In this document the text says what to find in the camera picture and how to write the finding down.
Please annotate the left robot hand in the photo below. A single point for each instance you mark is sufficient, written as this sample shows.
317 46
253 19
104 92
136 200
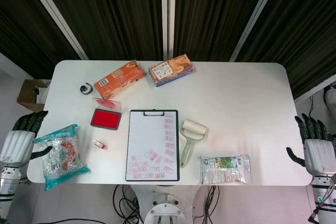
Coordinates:
18 142

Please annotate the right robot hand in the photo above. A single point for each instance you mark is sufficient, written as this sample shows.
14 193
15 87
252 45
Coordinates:
319 153

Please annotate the small red stamp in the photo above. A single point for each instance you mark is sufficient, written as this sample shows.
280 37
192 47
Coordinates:
99 144

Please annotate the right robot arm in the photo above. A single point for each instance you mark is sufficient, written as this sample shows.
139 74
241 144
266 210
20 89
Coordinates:
324 195

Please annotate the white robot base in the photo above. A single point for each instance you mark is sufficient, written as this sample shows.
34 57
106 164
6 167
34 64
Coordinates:
164 211

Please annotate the red ink pad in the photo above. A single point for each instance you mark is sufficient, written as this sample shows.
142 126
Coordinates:
105 119

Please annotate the teal shrimp snack bag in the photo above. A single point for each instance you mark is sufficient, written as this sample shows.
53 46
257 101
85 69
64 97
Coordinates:
60 155

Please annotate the brown cardboard box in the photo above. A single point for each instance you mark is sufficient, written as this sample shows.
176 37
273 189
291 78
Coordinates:
26 95

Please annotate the silver snack bag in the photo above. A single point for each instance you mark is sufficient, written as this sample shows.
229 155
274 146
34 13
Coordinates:
225 169

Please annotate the orange snack box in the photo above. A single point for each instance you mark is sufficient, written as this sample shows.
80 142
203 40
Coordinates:
118 79

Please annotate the green lint roller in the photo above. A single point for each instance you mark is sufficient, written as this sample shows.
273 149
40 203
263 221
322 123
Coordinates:
194 128

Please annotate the white stamped paper sheet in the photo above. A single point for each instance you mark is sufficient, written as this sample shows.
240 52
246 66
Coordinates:
147 134

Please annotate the black clipboard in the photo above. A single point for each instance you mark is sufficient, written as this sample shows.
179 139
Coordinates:
154 114

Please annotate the dark pleated curtain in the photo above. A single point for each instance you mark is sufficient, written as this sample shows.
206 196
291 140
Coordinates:
118 11

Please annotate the blue biscuit box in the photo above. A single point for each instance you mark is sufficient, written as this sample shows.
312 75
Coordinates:
170 70

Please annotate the white frame post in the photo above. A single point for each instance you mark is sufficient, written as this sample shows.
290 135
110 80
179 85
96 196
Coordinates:
168 11
257 11
51 9

